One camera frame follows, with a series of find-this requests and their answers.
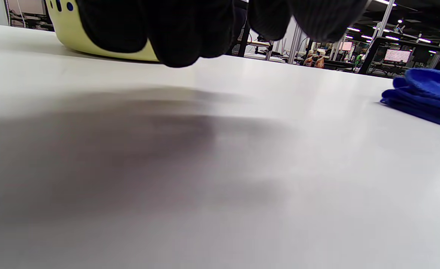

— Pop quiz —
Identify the blue towel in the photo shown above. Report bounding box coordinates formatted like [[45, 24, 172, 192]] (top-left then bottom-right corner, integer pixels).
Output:
[[394, 68, 440, 105], [380, 88, 440, 131]]

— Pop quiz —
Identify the person's left hand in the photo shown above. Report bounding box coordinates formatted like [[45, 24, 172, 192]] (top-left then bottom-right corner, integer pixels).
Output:
[[76, 0, 370, 68]]

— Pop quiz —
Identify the yellow plastic laundry basket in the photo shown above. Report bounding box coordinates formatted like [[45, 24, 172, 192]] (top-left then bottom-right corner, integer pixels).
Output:
[[46, 0, 160, 62]]

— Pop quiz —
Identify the black metal desk frame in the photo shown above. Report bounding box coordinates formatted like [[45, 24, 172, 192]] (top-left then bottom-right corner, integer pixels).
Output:
[[358, 37, 440, 75]]

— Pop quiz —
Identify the white metal desk leg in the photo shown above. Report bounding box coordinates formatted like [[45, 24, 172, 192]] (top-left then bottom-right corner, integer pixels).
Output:
[[287, 19, 310, 64]]

